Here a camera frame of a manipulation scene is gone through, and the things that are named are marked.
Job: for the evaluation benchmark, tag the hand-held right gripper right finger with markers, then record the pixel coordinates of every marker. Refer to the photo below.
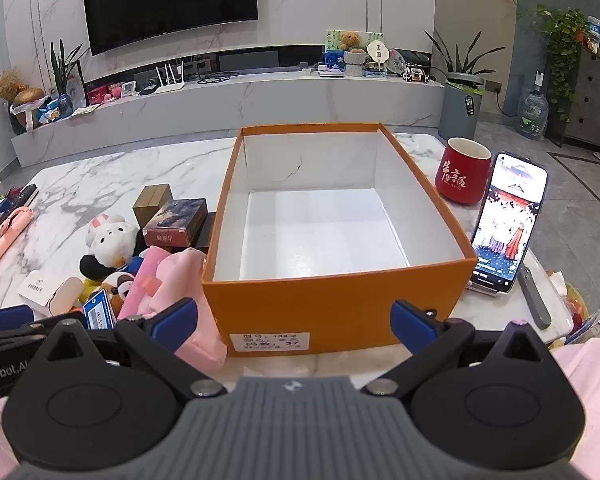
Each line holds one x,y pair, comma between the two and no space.
409,321

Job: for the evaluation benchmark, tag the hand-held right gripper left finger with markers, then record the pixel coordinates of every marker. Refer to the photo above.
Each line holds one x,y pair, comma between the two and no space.
177,317

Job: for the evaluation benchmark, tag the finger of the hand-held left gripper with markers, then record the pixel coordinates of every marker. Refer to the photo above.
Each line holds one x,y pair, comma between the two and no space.
5,318

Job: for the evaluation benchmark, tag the white printed box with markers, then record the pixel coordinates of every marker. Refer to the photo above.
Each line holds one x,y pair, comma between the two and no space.
45,292

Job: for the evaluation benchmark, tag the orange cardboard box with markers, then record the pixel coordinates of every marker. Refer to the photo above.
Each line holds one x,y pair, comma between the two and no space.
330,305

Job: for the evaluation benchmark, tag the panda plush toy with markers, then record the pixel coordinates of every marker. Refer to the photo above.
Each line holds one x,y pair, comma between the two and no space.
112,240

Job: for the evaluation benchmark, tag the gold box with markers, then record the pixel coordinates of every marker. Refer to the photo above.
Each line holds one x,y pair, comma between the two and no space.
152,205

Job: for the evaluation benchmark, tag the pink pouch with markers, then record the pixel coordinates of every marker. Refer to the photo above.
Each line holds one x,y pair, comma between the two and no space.
180,275

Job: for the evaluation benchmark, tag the small brown plush toy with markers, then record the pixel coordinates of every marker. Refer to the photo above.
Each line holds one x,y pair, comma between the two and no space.
120,285

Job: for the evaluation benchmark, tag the blue label card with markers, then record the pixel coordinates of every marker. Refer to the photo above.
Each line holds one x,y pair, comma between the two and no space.
100,310

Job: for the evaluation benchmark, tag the pink selfie stick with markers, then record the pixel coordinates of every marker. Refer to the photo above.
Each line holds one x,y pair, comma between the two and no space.
10,232

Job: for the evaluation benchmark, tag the black box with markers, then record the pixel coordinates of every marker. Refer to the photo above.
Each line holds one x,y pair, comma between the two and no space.
205,235

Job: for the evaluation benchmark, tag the dark red box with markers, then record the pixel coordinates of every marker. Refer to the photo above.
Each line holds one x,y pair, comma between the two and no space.
175,220

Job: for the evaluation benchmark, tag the black flat case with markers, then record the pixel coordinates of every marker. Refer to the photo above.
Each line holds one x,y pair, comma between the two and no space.
22,197

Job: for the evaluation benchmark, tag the smartphone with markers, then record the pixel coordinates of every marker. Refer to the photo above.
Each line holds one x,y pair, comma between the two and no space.
505,220

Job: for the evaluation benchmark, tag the red mug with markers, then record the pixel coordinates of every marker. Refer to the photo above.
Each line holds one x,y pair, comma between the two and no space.
460,175

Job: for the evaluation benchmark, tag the clear plastic packet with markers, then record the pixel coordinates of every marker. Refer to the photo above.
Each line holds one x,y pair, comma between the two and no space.
592,320

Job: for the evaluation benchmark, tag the pink cloth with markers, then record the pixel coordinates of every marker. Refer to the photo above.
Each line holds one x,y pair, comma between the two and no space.
590,395

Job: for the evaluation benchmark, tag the grey trash bin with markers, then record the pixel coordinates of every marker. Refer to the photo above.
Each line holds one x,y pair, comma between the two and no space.
457,110

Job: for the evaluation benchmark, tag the marble television console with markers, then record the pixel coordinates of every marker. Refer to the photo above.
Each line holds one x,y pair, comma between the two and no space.
230,105

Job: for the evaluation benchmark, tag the brown mushroom ornament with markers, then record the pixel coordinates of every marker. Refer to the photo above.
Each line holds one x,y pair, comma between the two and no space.
27,100

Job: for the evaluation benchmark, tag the dried flower bouquet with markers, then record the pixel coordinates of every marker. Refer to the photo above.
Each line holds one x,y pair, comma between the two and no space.
7,84

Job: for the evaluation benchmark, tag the white router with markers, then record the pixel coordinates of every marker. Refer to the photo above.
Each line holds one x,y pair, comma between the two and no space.
170,82

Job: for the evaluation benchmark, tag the water jug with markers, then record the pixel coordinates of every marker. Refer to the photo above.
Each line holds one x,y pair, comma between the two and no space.
531,115

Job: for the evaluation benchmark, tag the potted plant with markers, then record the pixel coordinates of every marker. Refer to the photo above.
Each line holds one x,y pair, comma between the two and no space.
65,67
460,57

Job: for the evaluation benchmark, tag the white round fan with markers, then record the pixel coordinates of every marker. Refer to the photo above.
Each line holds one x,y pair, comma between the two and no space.
376,50

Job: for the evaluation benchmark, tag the brown teddy bear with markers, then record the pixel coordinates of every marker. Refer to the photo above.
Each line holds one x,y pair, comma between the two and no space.
350,41

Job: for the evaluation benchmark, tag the green picture board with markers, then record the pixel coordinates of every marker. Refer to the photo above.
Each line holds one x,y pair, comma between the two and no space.
332,42

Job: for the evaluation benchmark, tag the grey cabinet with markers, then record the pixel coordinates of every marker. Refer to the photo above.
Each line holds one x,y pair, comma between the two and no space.
592,95

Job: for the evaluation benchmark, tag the green ivy plant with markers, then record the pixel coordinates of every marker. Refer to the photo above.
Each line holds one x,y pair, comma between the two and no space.
562,45

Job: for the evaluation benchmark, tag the black television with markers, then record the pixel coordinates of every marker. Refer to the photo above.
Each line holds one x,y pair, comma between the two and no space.
170,0

